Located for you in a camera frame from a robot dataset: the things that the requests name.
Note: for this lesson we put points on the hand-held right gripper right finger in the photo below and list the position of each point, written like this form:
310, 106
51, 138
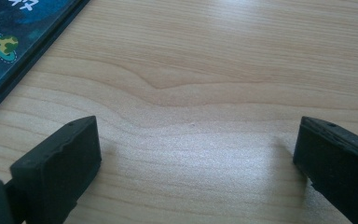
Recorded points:
338, 165

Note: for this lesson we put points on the blue picture book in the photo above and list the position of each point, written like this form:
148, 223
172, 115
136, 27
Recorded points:
9, 34

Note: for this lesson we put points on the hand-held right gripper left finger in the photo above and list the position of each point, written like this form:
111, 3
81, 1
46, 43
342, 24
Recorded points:
59, 168

